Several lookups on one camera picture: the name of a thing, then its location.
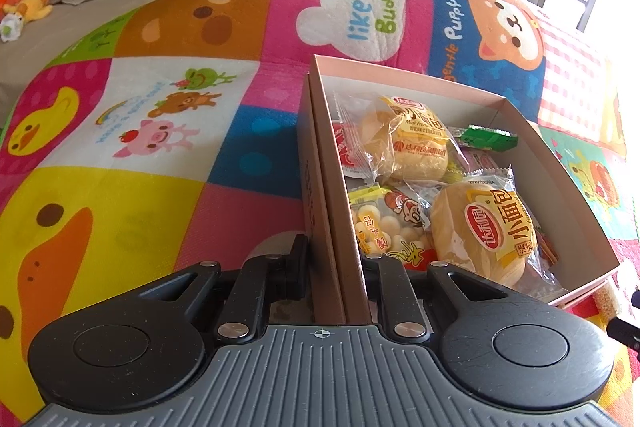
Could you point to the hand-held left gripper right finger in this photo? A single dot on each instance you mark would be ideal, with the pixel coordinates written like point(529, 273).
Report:
point(390, 288)

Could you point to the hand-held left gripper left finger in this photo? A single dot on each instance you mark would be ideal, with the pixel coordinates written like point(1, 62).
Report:
point(300, 268)

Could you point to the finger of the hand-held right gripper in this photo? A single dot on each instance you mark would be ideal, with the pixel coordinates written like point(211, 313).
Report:
point(625, 331)

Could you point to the round biscuit snack packet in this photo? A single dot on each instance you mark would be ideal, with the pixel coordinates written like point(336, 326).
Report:
point(380, 227)

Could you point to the bread bun packet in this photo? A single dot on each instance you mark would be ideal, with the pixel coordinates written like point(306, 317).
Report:
point(480, 227)
point(405, 147)

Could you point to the orange stick snack packet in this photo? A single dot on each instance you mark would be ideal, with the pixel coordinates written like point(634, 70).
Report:
point(546, 249)

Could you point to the red snack packet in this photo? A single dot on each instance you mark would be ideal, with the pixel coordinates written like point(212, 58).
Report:
point(345, 147)

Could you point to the pink snack packet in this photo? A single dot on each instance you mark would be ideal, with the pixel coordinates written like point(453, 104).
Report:
point(477, 162)

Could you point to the pink cardboard box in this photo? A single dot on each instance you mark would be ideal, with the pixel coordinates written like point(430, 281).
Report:
point(550, 187)

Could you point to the green snack packet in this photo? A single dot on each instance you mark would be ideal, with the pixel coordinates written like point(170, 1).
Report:
point(487, 138)

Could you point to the colourful cartoon printed blanket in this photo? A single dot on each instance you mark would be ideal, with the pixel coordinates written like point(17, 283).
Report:
point(165, 132)

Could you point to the small white plush toy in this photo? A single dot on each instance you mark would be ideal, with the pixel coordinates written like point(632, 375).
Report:
point(10, 27)

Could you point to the yellow plush toy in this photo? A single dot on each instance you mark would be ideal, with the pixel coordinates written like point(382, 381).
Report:
point(30, 2)

